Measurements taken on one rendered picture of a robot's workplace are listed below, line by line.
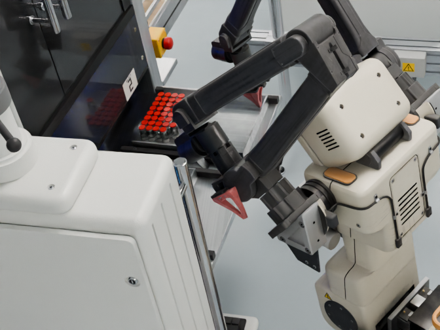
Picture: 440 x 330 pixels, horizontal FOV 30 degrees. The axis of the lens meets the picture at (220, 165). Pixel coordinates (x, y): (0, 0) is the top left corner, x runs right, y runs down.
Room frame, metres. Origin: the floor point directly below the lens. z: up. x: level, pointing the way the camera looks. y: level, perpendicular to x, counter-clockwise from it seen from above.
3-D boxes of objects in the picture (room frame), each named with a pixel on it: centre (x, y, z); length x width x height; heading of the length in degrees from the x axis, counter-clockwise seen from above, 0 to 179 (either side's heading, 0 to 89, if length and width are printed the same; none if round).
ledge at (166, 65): (2.26, 0.16, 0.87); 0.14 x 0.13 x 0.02; 64
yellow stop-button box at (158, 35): (2.22, 0.13, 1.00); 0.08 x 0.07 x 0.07; 64
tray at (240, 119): (1.90, 0.03, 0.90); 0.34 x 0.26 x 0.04; 64
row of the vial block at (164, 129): (1.94, 0.11, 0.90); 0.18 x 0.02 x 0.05; 154
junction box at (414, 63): (2.50, -0.79, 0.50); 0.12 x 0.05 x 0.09; 64
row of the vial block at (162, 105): (1.96, 0.15, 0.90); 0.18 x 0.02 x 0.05; 154
